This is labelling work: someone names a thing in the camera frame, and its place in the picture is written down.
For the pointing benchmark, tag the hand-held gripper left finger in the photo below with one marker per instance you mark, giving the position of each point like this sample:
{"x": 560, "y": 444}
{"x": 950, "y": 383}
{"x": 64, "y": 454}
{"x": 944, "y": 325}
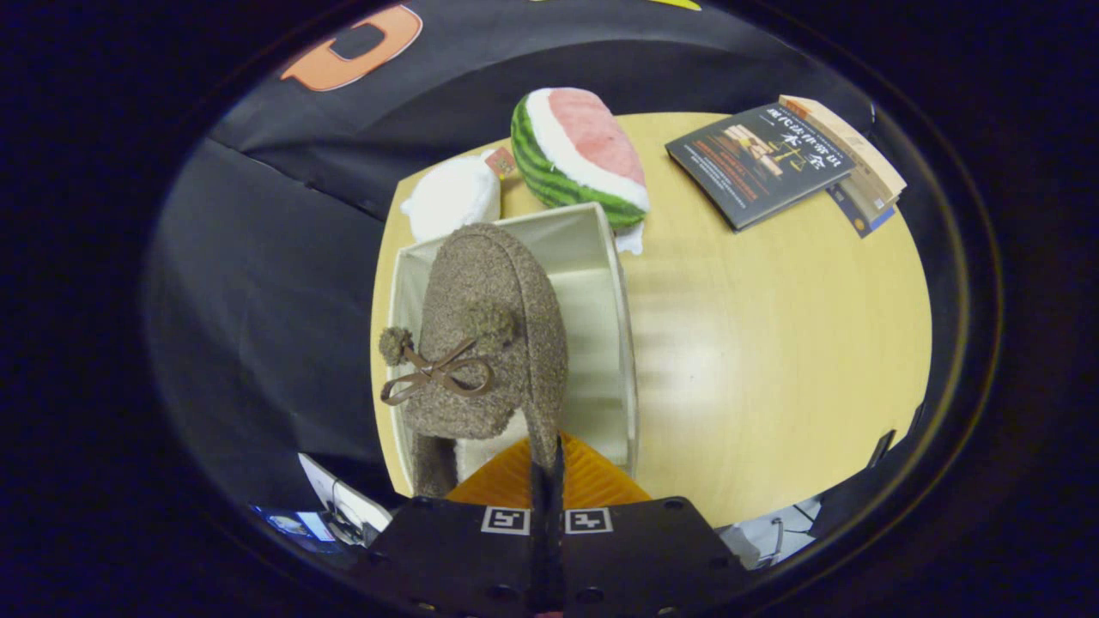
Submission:
{"x": 455, "y": 549}

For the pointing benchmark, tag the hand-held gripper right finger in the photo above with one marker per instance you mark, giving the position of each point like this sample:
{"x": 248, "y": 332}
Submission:
{"x": 644, "y": 549}

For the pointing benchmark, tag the foldable fabric storage box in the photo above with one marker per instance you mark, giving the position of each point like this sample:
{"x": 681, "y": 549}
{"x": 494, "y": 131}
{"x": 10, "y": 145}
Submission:
{"x": 592, "y": 326}

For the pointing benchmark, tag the brown fuzzy shoe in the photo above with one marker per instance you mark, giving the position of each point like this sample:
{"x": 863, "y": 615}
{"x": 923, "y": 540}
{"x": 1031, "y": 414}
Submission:
{"x": 489, "y": 300}

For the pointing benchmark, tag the lit display screen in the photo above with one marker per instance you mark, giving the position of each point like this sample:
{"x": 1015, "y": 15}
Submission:
{"x": 292, "y": 522}

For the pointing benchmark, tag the white plush toy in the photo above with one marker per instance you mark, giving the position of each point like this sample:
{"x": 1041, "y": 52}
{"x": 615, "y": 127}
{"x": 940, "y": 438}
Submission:
{"x": 451, "y": 197}

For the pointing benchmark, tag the black cover book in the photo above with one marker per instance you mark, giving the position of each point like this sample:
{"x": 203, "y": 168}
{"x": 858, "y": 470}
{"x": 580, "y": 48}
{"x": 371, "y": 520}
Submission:
{"x": 755, "y": 163}

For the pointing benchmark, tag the blue cover book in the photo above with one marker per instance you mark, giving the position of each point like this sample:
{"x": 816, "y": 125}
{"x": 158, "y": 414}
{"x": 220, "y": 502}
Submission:
{"x": 867, "y": 215}

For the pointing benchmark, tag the watermelon slice plush toy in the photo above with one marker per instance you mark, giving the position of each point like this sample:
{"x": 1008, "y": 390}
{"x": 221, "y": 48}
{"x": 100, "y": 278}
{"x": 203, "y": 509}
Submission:
{"x": 575, "y": 146}

